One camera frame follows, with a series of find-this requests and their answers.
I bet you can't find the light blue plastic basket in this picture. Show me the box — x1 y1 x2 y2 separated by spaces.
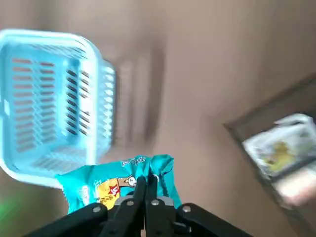
0 28 117 191

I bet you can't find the black wire rack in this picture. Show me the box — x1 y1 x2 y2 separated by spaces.
223 76 316 237

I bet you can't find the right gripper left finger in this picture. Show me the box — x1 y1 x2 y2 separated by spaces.
24 175 148 237

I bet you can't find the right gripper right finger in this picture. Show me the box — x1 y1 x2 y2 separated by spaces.
145 175 250 237

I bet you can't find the teal chips bag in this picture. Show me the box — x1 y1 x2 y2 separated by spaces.
55 154 182 214

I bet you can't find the white yellow snack packet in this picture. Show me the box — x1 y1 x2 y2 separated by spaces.
243 113 316 178

